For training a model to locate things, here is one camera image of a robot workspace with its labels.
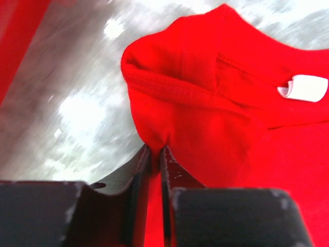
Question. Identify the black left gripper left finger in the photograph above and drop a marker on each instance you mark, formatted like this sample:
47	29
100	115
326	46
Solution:
109	212

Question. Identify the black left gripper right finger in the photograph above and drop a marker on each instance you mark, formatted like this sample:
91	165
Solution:
195	215

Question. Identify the red t-shirt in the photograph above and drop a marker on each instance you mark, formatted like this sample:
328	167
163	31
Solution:
207	87

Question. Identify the red plastic bin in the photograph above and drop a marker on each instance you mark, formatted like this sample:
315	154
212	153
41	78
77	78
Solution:
19	22

